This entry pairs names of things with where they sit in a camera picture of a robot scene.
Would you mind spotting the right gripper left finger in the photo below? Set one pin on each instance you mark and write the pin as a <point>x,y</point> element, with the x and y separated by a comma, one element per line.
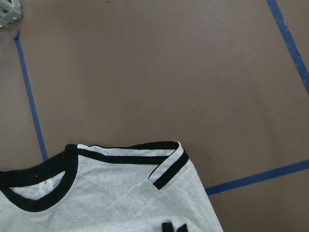
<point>167,227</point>

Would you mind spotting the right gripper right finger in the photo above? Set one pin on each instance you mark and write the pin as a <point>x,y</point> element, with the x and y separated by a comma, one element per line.
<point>182,228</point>

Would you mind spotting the grey cartoon print t-shirt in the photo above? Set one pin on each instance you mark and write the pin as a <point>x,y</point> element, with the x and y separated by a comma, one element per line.
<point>107,189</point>

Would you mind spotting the aluminium frame post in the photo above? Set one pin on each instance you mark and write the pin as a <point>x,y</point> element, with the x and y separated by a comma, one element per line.
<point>10,12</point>

